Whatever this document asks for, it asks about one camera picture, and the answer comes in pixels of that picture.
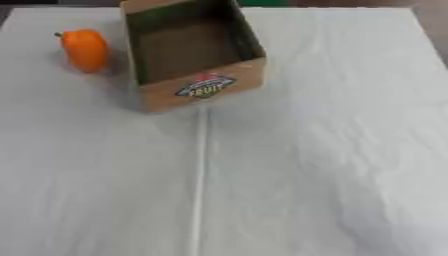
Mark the tan cardboard box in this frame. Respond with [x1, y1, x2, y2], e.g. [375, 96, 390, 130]
[117, 0, 270, 114]

